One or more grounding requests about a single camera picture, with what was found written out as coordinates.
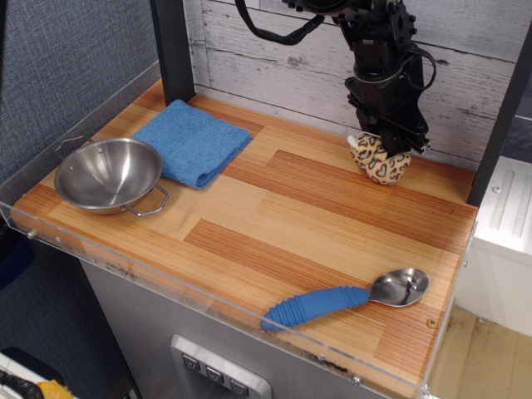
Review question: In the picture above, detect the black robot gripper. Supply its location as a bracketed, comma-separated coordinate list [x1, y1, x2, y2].
[345, 47, 431, 157]

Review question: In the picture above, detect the leopard print plush toy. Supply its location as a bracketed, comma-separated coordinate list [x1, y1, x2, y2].
[347, 134, 411, 185]

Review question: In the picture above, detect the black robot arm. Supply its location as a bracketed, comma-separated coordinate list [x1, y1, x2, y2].
[287, 1, 434, 155]

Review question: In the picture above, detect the white grooved side unit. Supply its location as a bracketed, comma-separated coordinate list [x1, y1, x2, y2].
[455, 156, 531, 336]

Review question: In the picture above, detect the folded blue towel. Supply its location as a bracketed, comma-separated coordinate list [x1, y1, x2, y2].
[132, 100, 252, 190]

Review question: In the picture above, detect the clear acrylic table guard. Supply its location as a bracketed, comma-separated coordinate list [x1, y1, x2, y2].
[0, 62, 479, 399]

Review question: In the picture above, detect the grey cabinet with dispenser panel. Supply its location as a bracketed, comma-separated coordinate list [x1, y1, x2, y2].
[82, 262, 426, 398]

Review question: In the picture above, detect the yellow object bottom left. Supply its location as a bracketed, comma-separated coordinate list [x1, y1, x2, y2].
[31, 380, 74, 399]

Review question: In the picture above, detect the dark grey right post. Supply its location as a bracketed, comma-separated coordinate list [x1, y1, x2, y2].
[466, 26, 531, 207]

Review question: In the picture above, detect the dark grey post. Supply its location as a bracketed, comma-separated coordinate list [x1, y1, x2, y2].
[466, 26, 531, 207]
[150, 0, 195, 106]

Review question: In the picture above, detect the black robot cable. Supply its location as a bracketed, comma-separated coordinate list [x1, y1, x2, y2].
[233, 0, 437, 91]

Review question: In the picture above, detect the blue handled metal spoon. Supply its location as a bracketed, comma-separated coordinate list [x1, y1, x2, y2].
[260, 268, 430, 332]

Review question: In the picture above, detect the dark grey left post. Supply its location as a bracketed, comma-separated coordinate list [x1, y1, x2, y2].
[150, 0, 195, 106]

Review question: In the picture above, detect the stainless steel bowl with handles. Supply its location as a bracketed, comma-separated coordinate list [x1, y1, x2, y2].
[54, 137, 170, 217]

